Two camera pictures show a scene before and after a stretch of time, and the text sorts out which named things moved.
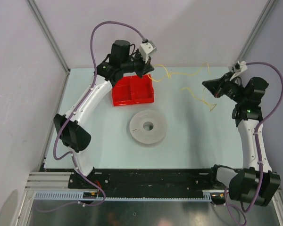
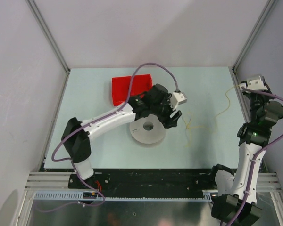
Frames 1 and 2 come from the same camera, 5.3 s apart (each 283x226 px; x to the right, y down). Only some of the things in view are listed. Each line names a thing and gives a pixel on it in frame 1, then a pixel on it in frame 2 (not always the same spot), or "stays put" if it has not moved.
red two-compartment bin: (133, 90) stays put
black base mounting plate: (149, 180) stays put
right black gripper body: (232, 90) to (256, 101)
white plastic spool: (137, 129) stays put
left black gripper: (145, 68) to (168, 121)
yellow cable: (168, 74) to (214, 128)
